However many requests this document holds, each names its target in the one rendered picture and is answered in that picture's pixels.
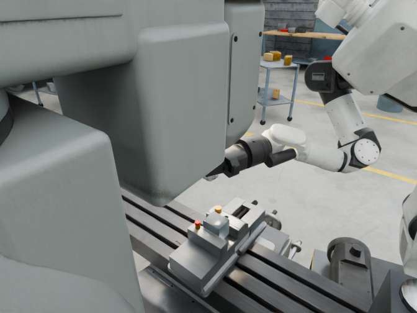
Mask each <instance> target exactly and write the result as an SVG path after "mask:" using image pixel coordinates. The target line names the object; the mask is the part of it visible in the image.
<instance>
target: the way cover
mask: <svg viewBox="0 0 417 313"><path fill-rule="evenodd" d="M137 275H138V280H139V284H140V290H141V296H142V299H143V305H144V309H145V313H213V312H212V311H211V310H210V309H208V308H206V307H205V306H204V305H203V304H201V303H200V302H199V301H197V300H196V299H194V298H193V297H192V296H190V295H189V294H188V293H186V292H185V291H183V290H182V289H181V288H179V287H178V286H176V285H175V284H174V283H172V282H171V281H170V280H168V279H167V278H165V277H164V276H163V275H161V274H160V273H158V272H157V271H156V270H154V269H153V268H152V267H150V266H147V267H146V268H144V269H142V270H141V271H139V272H138V273H137ZM164 297H165V298H164ZM181 298H182V299H181ZM195 305H196V306H195ZM202 306H203V307H202ZM161 309H162V310H161Z"/></svg>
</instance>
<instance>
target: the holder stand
mask: <svg viewBox="0 0 417 313"><path fill-rule="evenodd" d="M368 313H417V278H415V277H412V276H410V275H407V274H404V273H401V272H399V271H395V270H393V269H389V271H388V273H387V275H386V277H385V279H384V281H383V283H382V285H381V287H380V289H379V291H378V293H377V295H376V297H375V299H374V301H373V303H372V305H371V307H370V309H369V311H368Z"/></svg>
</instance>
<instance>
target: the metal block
mask: <svg viewBox="0 0 417 313"><path fill-rule="evenodd" d="M229 225H230V220H229V219H227V218H226V217H224V216H222V215H220V214H218V213H216V212H215V211H213V212H212V213H211V214H210V215H208V216H207V217H206V218H205V219H204V220H203V228H205V229H207V230H209V231H211V232H212V233H214V234H215V235H218V236H219V237H221V238H222V239H224V238H225V237H226V236H227V235H228V234H229Z"/></svg>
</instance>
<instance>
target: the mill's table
mask: <svg viewBox="0 0 417 313"><path fill-rule="evenodd" d="M120 191H121V195H122V201H123V206H124V210H125V215H126V219H127V225H128V231H129V234H130V240H131V244H132V250H133V251H135V252H136V253H138V254H139V255H140V256H142V257H143V258H144V259H146V260H148V261H149V262H150V263H152V264H153V265H155V266H156V267H157V268H159V269H160V270H161V271H163V272H164V273H166V274H167V275H168V276H170V277H171V278H172V279H174V280H175V281H177V282H178V283H179V284H181V285H182V286H184V287H185V288H186V289H188V290H189V291H190V292H192V293H194V294H195V295H196V296H197V297H199V298H201V300H203V301H205V302H206V303H207V304H209V305H210V306H212V307H213V308H214V309H216V310H217V311H219V312H220V313H368V311H369V309H370V307H371V305H372V303H373V302H372V301H370V300H368V299H366V298H364V297H362V296H360V295H358V294H357V293H355V292H353V291H351V290H349V289H347V288H345V287H343V286H341V285H339V284H337V283H335V282H334V281H332V280H330V279H328V278H325V277H324V276H322V275H320V274H318V273H316V272H314V271H312V270H310V269H308V268H306V267H304V266H302V265H300V264H298V263H296V262H294V261H292V260H290V259H288V258H287V257H285V256H283V255H281V254H279V253H277V252H275V251H273V250H271V249H269V248H267V247H265V246H263V245H261V244H260V243H258V242H255V241H254V242H253V244H252V245H251V246H250V247H249V248H248V249H247V250H246V252H245V253H244V254H243V255H242V256H241V255H240V254H237V255H238V256H240V257H239V260H238V261H237V262H236V263H235V265H234V266H233V267H232V268H231V270H230V271H229V272H228V273H227V274H226V275H225V276H224V277H223V279H222V280H221V281H220V282H219V283H218V284H217V286H216V287H215V288H214V289H213V291H212V292H211V293H210V294H209V295H208V296H207V297H202V296H200V295H199V294H197V293H196V292H195V291H194V290H193V289H191V288H190V287H188V285H186V284H185V283H183V282H182V281H181V280H180V279H178V278H177V277H176V276H174V275H173V274H172V273H170V272H169V271H168V264H169V255H170V254H172V252H174V251H175V250H176V249H177V248H178V247H180V246H181V245H182V244H183V243H184V242H185V241H186V240H187V239H188V236H187V228H188V227H190V226H191V225H192V224H193V223H194V222H195V221H196V220H200V226H203V220H204V219H205V218H206V216H205V215H203V214H201V213H199V212H197V211H195V210H193V209H191V208H190V207H187V206H185V205H183V204H181V203H180V202H177V201H175V200H172V201H171V202H170V203H168V204H167V205H165V206H163V207H156V206H152V205H151V204H149V203H147V202H146V201H144V200H142V199H140V198H139V197H136V196H135V195H133V194H131V193H130V192H128V191H126V190H124V189H122V188H120Z"/></svg>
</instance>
